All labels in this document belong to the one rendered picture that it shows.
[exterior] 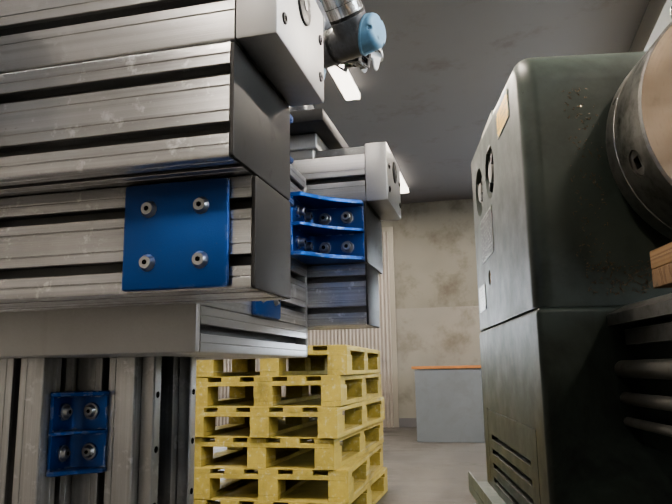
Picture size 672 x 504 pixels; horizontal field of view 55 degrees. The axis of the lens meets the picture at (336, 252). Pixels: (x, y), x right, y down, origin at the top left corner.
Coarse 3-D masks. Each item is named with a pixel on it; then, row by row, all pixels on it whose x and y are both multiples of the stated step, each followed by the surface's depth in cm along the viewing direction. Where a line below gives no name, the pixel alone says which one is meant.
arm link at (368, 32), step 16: (320, 0) 131; (336, 0) 128; (352, 0) 129; (336, 16) 130; (352, 16) 130; (368, 16) 130; (336, 32) 133; (352, 32) 131; (368, 32) 129; (384, 32) 134; (336, 48) 134; (352, 48) 133; (368, 48) 132
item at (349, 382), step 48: (240, 384) 336; (288, 384) 330; (336, 384) 324; (240, 432) 356; (288, 432) 351; (336, 432) 317; (240, 480) 371; (288, 480) 367; (336, 480) 317; (384, 480) 416
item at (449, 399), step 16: (416, 368) 711; (432, 368) 707; (448, 368) 703; (464, 368) 842; (480, 368) 837; (416, 384) 711; (432, 384) 707; (448, 384) 703; (464, 384) 699; (480, 384) 695; (416, 400) 708; (432, 400) 704; (448, 400) 700; (464, 400) 696; (480, 400) 692; (416, 416) 705; (432, 416) 701; (448, 416) 697; (464, 416) 693; (480, 416) 689; (432, 432) 698; (448, 432) 694; (464, 432) 690; (480, 432) 686
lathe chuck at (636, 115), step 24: (648, 72) 78; (624, 96) 84; (648, 96) 77; (624, 120) 82; (648, 120) 77; (624, 144) 83; (648, 144) 77; (624, 168) 84; (648, 168) 78; (648, 192) 81
